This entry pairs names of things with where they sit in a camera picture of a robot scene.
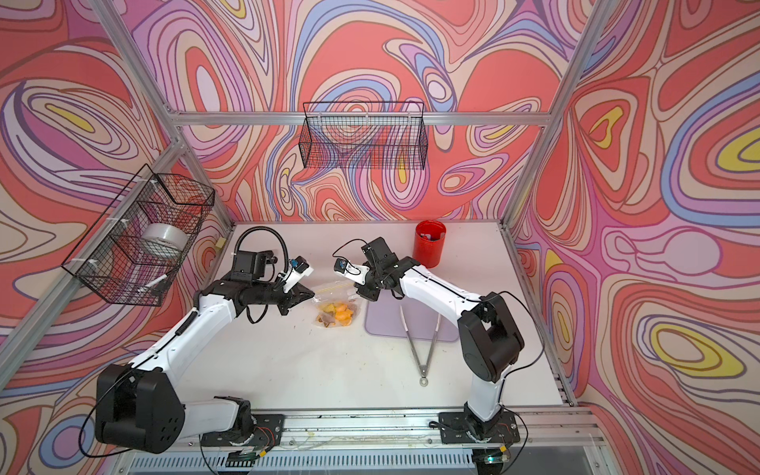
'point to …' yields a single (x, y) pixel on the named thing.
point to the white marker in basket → (156, 280)
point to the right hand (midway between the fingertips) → (363, 287)
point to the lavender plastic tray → (384, 318)
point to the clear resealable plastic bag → (337, 303)
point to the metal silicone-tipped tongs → (424, 368)
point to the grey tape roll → (164, 239)
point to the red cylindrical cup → (428, 242)
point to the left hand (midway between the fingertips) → (312, 293)
